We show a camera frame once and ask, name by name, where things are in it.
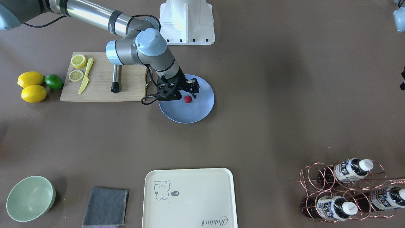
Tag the whole lemon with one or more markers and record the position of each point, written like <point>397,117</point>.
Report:
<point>30,78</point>
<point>33,93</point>

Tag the green lime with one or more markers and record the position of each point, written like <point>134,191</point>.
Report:
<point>53,81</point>

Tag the upper lemon slice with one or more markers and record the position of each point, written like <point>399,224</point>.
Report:
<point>78,61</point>

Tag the lemon slice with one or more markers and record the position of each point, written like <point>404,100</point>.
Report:
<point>76,75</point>
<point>78,61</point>

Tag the upper whole lemon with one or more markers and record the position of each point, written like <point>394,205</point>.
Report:
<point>30,78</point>

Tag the steel cylinder black tip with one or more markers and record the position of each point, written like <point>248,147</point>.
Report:
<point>116,78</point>

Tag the dark bottle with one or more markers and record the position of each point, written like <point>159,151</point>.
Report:
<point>345,172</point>
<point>328,208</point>
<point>383,199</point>

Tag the lower whole lemon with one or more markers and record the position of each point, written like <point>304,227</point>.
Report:
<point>33,93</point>

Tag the lower dark bottle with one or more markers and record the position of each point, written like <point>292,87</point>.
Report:
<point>328,208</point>
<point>383,199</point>

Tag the blue round plate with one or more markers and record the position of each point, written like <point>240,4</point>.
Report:
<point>182,112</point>

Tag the grey folded cloth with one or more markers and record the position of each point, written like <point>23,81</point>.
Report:
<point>106,208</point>

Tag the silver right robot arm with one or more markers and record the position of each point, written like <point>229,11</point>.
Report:
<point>141,43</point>

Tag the upper dark bottle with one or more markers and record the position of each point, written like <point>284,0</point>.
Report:
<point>345,172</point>

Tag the wooden cutting board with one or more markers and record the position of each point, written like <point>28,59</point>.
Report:
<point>133,82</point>

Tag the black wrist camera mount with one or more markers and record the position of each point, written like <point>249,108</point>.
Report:
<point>167,89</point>

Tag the yellow plastic knife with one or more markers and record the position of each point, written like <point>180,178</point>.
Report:
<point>85,79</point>

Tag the red strawberry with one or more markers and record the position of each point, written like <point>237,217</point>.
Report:
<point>188,99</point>

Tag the green bowl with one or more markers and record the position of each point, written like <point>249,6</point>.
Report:
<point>30,198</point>

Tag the copper wire bottle rack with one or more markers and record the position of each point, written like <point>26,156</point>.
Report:
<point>375,179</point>

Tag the lower lemon slice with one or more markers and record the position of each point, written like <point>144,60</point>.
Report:
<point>76,75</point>

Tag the cream rabbit tray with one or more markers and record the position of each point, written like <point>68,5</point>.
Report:
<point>190,198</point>

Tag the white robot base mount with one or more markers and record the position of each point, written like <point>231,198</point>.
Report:
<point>187,22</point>

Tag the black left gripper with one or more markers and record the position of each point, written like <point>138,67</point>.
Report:
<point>403,76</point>

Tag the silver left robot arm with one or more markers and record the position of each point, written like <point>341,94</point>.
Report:
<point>399,16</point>

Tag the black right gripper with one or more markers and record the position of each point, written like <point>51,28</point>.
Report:
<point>182,80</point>

